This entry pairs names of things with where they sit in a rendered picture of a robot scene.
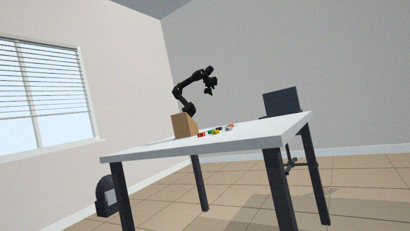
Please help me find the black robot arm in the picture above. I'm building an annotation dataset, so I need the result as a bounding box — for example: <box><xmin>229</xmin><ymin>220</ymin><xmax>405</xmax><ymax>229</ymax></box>
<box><xmin>172</xmin><ymin>66</ymin><xmax>217</xmax><ymax>117</ymax></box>

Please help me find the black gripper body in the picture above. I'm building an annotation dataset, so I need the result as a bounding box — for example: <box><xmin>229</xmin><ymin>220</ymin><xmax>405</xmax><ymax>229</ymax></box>
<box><xmin>203</xmin><ymin>77</ymin><xmax>213</xmax><ymax>94</ymax></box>

